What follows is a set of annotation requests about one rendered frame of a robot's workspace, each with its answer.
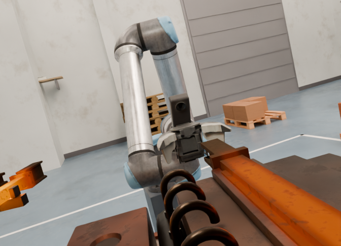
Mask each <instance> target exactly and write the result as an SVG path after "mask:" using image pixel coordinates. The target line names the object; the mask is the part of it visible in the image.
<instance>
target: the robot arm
mask: <svg viewBox="0 0 341 246"><path fill-rule="evenodd" d="M178 42H179V39H178V36H177V33H176V30H175V28H174V25H173V23H172V20H171V18H170V17H169V16H162V17H157V18H154V19H150V20H147V21H143V22H140V23H135V24H133V25H131V26H129V27H128V28H127V29H126V30H125V31H124V32H123V33H122V34H121V35H120V37H119V38H118V40H117V42H116V44H115V47H114V56H115V59H116V61H117V62H119V68H120V78H121V87H122V97H123V106H124V116H125V126H126V136H127V145H128V162H125V163H124V174H125V178H126V180H127V183H128V185H129V186H130V187H131V188H132V189H140V188H142V189H143V188H145V187H148V190H149V191H150V192H153V193H159V192H161V191H160V183H161V180H162V178H163V177H164V176H165V174H166V173H168V172H169V171H171V170H174V169H184V170H186V171H188V172H190V173H191V174H192V175H193V177H194V179H195V181H197V180H198V179H199V178H200V177H201V168H200V163H199V158H202V157H205V156H208V152H207V151H206V150H205V149H203V148H202V147H201V144H200V143H202V142H206V141H207V140H213V139H216V138H218V139H219V140H221V141H223V142H225V132H231V128H230V127H228V126H226V125H224V124H222V123H219V122H202V123H199V122H195V121H194V117H193V113H192V109H191V105H190V101H189V97H188V93H187V89H186V85H185V80H184V76H183V72H182V68H181V64H180V60H179V56H178V52H177V43H178ZM149 50H150V53H151V55H152V58H153V61H154V64H155V68H156V71H157V74H158V78H159V81H160V85H161V88H162V92H163V95H164V99H165V102H166V105H167V109H168V112H169V114H168V115H167V116H165V117H164V119H163V120H162V122H161V125H160V130H161V133H160V134H156V135H153V136H152V133H151V126H150V120H149V113H148V107H147V100H146V93H145V86H144V80H143V73H142V66H141V60H142V58H143V52H144V51H149ZM180 182H187V179H186V178H184V177H180V176H178V177H174V178H172V179H171V180H170V181H169V183H168V185H167V190H169V189H170V188H171V187H172V186H173V185H175V184H177V183H180Z"/></svg>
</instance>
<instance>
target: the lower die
mask: <svg viewBox="0 0 341 246"><path fill-rule="evenodd" d="M251 160H253V161H254V162H256V163H258V164H260V165H261V166H263V167H265V168H266V169H268V170H270V171H272V172H273V173H275V174H277V175H279V176H280V177H282V178H284V179H286V180H287V181H289V182H291V183H292V184H294V185H296V186H298V187H299V188H301V189H303V190H305V191H306V192H308V193H310V194H312V195H313V196H315V197H317V198H319V199H320V200H322V201H324V202H325V203H327V204H329V205H331V206H332V207H334V208H335V209H337V210H339V211H341V156H338V155H335V154H331V153H328V154H324V155H321V156H317V157H314V158H310V159H304V158H301V157H299V156H296V155H292V156H289V157H285V158H282V159H278V160H275V161H271V162H268V163H264V164H263V163H261V162H259V161H258V160H256V159H254V158H253V159H251ZM221 171H222V170H221V169H220V168H217V169H213V170H211V172H212V176H213V177H210V178H206V179H202V180H199V181H196V184H197V185H198V186H200V187H201V189H202V190H203V192H204V194H205V196H206V200H205V201H206V202H208V203H210V204H211V205H212V206H213V207H214V208H215V210H216V211H217V213H218V215H219V218H220V222H219V223H217V224H211V223H210V219H209V217H208V215H207V214H206V213H204V212H202V211H200V210H193V211H190V212H188V213H186V214H185V215H184V216H183V217H182V222H183V225H184V228H185V231H186V234H187V236H188V235H189V234H191V233H192V232H193V231H195V230H198V229H200V228H203V227H210V226H213V227H220V228H223V229H225V230H227V231H228V232H230V233H231V234H232V235H233V237H234V238H235V239H236V240H237V242H238V244H239V246H298V245H297V244H296V243H295V242H294V241H293V240H292V239H291V238H289V237H288V236H287V235H286V234H285V233H284V232H283V231H282V230H281V229H280V228H279V227H278V226H277V225H276V224H275V223H274V222H273V221H272V220H270V219H269V218H268V217H267V216H266V215H265V214H264V213H263V212H262V211H261V210H260V209H259V208H258V207H257V206H256V205H255V204H254V203H252V202H251V201H250V200H249V199H248V198H247V197H246V196H245V195H244V194H243V193H242V192H241V191H240V190H239V189H238V188H237V187H236V186H235V185H233V184H232V183H231V182H230V181H229V180H228V179H227V178H226V177H225V176H224V175H223V174H222V173H221ZM176 198H177V202H178V206H179V205H180V204H182V203H184V202H186V201H188V200H194V199H197V196H196V195H195V193H193V192H192V191H188V190H185V191H181V192H179V193H177V194H176ZM198 246H225V245H224V244H223V243H221V242H219V241H216V240H209V241H205V242H203V243H200V244H199V245H198Z"/></svg>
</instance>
